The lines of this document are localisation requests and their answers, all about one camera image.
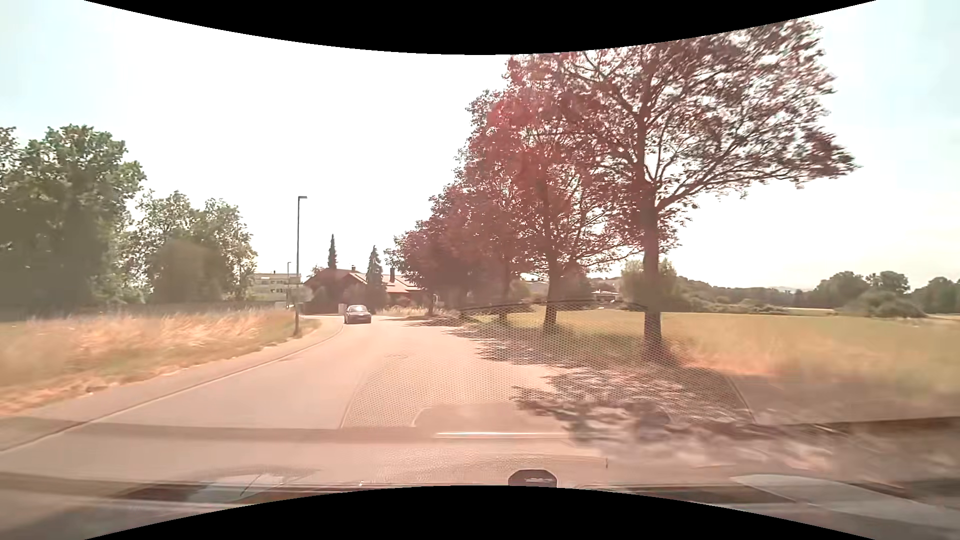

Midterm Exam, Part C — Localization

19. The grey asphalt road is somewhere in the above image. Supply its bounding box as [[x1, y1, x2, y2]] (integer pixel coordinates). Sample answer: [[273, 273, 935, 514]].
[[0, 314, 755, 454]]

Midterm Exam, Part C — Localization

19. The house with red roof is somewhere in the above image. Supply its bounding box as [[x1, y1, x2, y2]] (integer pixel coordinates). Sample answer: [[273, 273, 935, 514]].
[[303, 266, 427, 315]]

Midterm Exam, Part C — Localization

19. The green bush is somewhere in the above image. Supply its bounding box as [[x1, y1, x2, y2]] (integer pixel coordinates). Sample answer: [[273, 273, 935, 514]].
[[618, 258, 682, 312]]

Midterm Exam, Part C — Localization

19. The large red-leaved tree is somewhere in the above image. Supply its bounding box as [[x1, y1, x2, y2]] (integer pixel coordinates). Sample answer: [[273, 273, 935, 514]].
[[507, 19, 858, 360]]

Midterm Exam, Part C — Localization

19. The pale flat-roofed building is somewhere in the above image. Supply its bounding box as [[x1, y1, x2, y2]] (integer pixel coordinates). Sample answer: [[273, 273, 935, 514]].
[[250, 271, 303, 304]]

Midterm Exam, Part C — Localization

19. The car's own bonnet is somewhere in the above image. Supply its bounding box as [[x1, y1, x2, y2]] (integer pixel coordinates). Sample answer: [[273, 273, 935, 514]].
[[0, 417, 960, 540]]

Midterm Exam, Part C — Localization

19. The grey pavement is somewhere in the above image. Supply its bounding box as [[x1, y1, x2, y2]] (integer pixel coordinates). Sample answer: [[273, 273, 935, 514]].
[[0, 316, 345, 451]]

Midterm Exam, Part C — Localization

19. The mown grass field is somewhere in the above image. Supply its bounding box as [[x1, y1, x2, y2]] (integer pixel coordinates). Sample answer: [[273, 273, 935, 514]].
[[384, 303, 960, 426]]

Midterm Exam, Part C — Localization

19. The dry grass field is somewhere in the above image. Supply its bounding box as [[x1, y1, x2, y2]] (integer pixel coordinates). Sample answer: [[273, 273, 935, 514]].
[[0, 306, 322, 416]]

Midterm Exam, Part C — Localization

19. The distant row of trees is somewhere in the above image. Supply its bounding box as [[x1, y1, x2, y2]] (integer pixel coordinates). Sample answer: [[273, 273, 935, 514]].
[[675, 270, 960, 319]]

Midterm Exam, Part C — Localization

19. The large green tree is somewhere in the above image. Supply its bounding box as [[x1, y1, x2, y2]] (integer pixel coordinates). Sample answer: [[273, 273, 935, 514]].
[[0, 124, 147, 315]]

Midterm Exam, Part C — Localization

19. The tall lamp post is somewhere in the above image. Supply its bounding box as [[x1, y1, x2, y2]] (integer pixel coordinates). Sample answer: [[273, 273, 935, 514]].
[[294, 195, 309, 310]]

